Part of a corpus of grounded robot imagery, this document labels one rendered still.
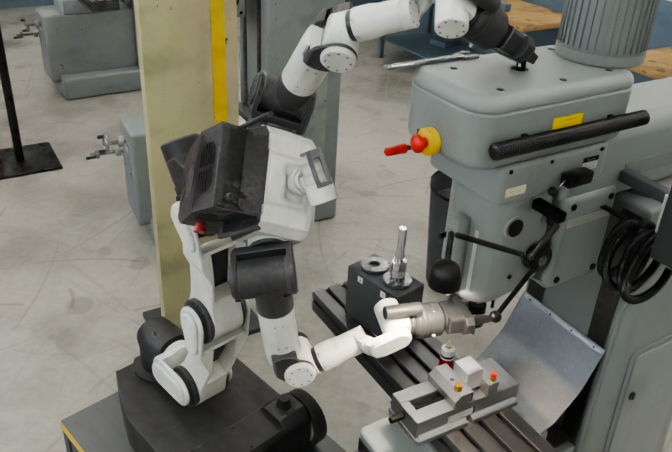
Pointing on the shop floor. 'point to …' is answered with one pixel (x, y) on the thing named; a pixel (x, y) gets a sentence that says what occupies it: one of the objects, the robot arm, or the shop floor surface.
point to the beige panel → (183, 81)
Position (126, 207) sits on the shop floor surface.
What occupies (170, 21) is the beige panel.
